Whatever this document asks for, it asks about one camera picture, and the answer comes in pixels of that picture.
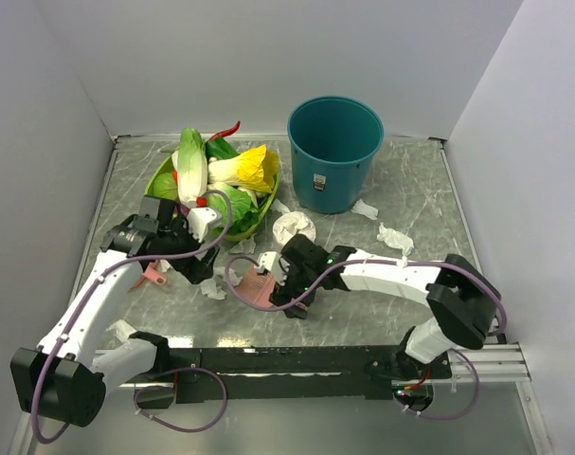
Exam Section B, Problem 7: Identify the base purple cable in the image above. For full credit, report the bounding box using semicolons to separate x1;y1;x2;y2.
394;348;481;422
134;367;228;433

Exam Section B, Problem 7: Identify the dark green pepper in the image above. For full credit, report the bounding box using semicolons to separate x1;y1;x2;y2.
206;137;239;160

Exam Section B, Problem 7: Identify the paper scrap right side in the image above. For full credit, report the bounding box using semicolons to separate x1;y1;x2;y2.
377;223;414;257

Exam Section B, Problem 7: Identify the white tissue roll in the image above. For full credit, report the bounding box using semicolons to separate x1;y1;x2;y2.
272;211;316;247

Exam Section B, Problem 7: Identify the pink hand brush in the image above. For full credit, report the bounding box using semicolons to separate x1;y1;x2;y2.
233;263;310;319

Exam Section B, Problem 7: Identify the yellow white cabbage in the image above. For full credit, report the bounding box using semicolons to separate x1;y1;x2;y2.
207;144;279;193

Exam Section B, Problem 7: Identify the paper scrap front left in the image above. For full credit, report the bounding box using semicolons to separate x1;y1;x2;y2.
106;319;136;343

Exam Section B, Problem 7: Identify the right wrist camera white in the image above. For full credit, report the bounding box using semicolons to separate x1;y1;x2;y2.
255;251;290;285

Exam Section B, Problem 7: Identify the pink dustpan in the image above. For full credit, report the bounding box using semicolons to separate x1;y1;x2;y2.
132;261;167;288

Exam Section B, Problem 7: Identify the paper scrap behind roll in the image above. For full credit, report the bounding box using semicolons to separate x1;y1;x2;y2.
270;199;291;214

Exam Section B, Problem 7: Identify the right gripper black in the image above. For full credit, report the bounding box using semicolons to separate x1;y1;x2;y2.
269;258;319;320

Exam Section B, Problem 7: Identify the green leafy bok choy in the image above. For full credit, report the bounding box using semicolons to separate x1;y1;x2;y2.
207;182;261;235

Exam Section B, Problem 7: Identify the paper scrap centre upper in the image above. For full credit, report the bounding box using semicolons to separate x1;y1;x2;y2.
213;266;243;286

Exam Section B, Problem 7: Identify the paper scrap near bucket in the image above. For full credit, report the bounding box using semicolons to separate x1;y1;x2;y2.
350;199;379;221

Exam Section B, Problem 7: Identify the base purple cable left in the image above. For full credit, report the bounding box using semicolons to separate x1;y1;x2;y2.
134;367;228;433

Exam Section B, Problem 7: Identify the paper scrap centre lower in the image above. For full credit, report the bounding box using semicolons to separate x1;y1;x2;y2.
199;279;226;300

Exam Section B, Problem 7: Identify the green vegetable basket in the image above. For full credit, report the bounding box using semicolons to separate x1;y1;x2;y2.
145;157;279;243

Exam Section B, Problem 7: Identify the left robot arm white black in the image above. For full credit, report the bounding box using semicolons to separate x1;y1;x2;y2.
10;196;224;427

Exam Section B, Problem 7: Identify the round green cabbage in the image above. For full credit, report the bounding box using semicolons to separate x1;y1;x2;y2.
152;172;178;201

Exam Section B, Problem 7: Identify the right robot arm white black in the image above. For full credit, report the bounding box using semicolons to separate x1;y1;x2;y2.
257;234;504;380

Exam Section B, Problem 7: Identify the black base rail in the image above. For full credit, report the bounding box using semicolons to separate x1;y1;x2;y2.
114;344;454;405

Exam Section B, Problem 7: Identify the red chili pepper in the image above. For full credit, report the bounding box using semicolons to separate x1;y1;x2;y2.
208;121;241;141

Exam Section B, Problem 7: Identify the teal plastic bucket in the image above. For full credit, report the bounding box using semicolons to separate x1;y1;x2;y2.
287;96;384;214

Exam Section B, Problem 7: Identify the green white napa cabbage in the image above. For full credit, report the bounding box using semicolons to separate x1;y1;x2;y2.
171;127;207;209

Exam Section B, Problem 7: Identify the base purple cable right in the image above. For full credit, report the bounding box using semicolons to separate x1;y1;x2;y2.
394;348;481;422

